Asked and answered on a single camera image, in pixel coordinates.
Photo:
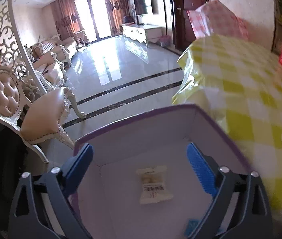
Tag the beige sofa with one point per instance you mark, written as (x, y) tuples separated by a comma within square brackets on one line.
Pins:
[(53, 55)]

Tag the pink checkered covered chair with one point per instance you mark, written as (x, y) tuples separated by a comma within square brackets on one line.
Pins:
[(214, 18)]

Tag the white TV cabinet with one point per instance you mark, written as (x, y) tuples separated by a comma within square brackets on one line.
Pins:
[(146, 33)]

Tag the white small snack packet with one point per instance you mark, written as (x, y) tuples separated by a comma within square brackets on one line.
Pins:
[(153, 184)]

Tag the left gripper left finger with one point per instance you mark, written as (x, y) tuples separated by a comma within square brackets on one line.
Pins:
[(28, 217)]

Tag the purple storage box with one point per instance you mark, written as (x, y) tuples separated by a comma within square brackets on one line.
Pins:
[(108, 196)]

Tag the dark wooden door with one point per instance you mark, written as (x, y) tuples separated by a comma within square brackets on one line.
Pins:
[(183, 34)]

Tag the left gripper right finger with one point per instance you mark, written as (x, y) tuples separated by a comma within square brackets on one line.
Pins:
[(252, 216)]

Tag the beige leather dining chair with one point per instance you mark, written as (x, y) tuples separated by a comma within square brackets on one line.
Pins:
[(35, 121)]

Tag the white carved room divider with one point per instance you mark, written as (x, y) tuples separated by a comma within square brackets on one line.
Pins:
[(13, 54)]

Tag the yellow checkered tablecloth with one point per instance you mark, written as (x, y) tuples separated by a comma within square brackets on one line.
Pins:
[(239, 85)]

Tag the wall television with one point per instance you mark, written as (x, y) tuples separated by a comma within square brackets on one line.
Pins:
[(140, 7)]

